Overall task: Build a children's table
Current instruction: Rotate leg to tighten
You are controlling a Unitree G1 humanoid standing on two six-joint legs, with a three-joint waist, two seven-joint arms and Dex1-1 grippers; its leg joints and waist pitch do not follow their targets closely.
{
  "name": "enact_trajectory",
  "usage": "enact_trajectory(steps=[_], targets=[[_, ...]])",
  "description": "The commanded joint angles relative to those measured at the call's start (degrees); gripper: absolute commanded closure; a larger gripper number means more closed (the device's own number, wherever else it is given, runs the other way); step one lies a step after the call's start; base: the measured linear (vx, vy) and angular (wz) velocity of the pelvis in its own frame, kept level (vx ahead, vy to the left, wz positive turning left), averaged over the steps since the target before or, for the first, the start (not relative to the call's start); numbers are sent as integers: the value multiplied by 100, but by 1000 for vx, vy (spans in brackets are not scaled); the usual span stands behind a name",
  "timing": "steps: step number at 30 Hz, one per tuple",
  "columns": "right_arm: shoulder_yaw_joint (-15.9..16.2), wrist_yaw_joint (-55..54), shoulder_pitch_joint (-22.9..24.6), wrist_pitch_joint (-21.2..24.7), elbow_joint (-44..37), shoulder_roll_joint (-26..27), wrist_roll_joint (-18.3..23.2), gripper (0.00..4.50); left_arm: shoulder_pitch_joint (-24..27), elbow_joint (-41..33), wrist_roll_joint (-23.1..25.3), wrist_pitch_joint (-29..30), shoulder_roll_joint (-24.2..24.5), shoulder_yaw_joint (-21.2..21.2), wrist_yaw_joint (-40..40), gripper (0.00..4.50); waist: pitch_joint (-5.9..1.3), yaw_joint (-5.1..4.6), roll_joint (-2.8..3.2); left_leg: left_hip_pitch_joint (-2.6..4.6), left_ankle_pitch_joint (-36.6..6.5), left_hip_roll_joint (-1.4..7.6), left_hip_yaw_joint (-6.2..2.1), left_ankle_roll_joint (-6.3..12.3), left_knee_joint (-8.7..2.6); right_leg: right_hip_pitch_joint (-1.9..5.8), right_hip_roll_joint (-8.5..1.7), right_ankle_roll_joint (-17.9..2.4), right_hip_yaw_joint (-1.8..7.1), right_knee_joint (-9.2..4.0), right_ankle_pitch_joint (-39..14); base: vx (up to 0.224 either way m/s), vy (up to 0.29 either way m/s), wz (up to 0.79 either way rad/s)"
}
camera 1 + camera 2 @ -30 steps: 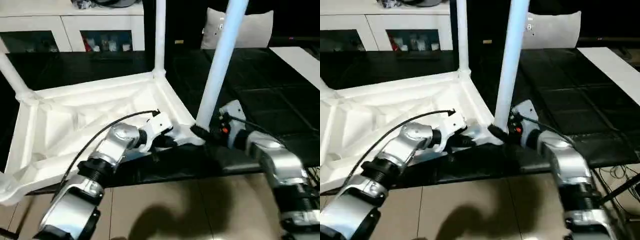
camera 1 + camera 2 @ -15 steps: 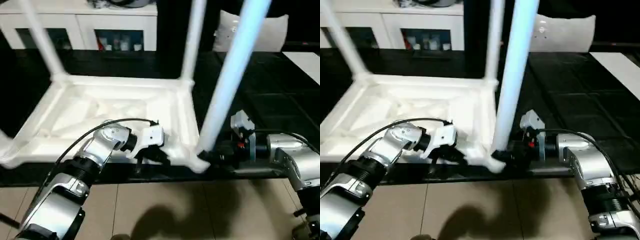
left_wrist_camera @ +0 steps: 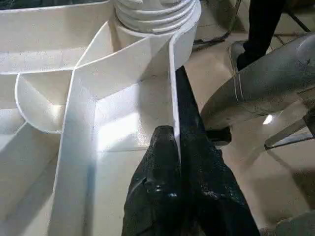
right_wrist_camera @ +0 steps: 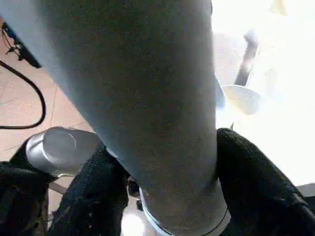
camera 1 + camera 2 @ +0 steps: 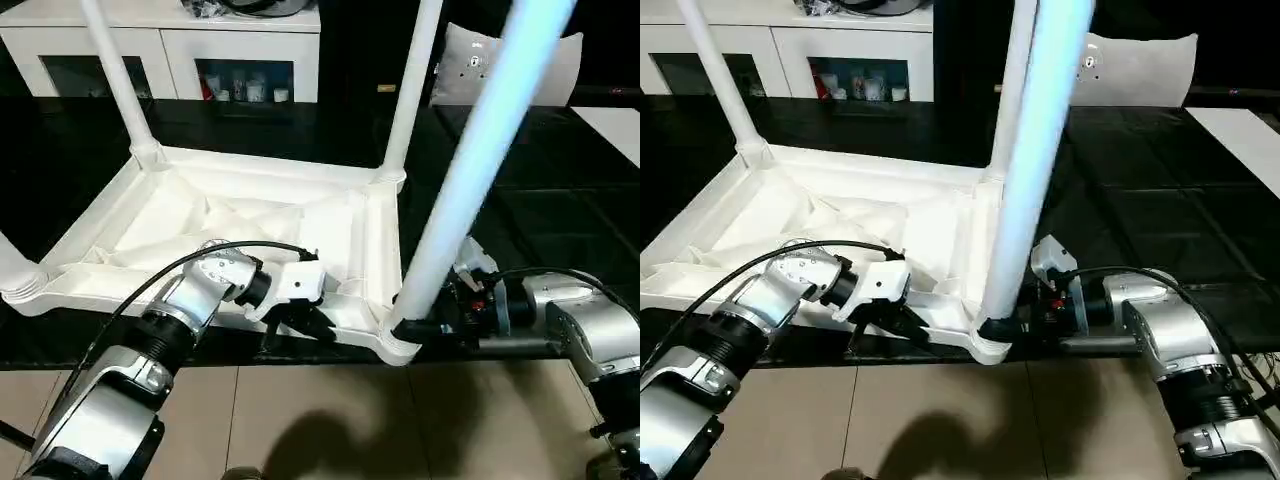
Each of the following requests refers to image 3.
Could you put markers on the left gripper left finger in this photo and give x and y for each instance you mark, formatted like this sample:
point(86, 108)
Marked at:
point(152, 191)

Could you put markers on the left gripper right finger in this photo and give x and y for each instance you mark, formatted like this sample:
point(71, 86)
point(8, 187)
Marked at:
point(211, 196)

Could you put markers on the white sneaker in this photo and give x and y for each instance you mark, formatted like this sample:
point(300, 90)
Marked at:
point(236, 51)

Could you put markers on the black trouser leg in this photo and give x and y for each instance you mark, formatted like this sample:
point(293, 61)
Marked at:
point(263, 29)

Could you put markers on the white plastic table leg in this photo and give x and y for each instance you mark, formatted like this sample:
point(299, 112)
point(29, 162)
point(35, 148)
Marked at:
point(152, 14)

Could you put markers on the white plastic table top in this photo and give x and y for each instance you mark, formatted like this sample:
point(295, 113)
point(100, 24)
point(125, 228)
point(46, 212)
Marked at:
point(73, 123)

